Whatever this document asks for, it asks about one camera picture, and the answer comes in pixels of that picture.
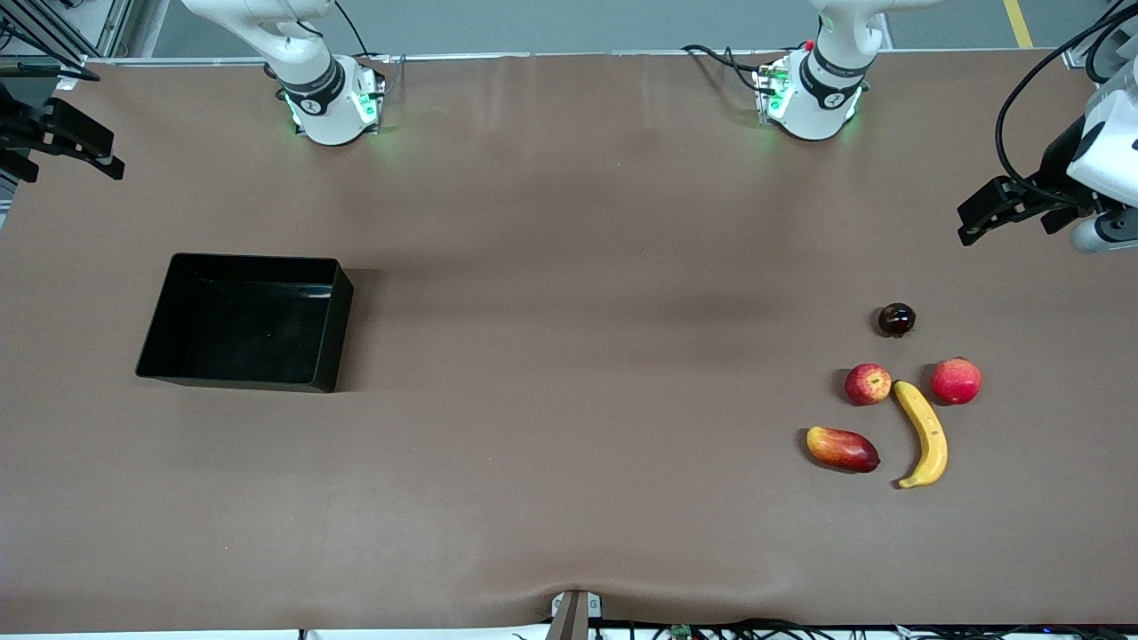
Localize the grey table edge clamp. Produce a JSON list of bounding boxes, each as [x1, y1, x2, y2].
[[549, 589, 604, 640]]

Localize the black cables under table edge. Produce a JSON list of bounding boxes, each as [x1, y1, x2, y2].
[[594, 619, 1138, 640]]

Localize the black base cable bundle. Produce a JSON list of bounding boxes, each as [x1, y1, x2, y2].
[[682, 42, 776, 97]]

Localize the red yellow mango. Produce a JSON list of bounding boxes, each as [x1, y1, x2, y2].
[[805, 426, 881, 474]]

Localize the yellow banana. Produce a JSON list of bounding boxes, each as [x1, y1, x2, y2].
[[893, 380, 950, 490]]

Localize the black plastic box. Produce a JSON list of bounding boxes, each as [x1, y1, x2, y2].
[[135, 252, 355, 394]]

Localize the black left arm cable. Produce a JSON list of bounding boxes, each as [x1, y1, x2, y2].
[[995, 0, 1138, 186]]

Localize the aluminium frame profile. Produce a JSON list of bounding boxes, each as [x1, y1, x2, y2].
[[0, 0, 136, 61]]

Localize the red yellow apple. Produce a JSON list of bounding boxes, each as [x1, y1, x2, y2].
[[845, 363, 893, 407]]

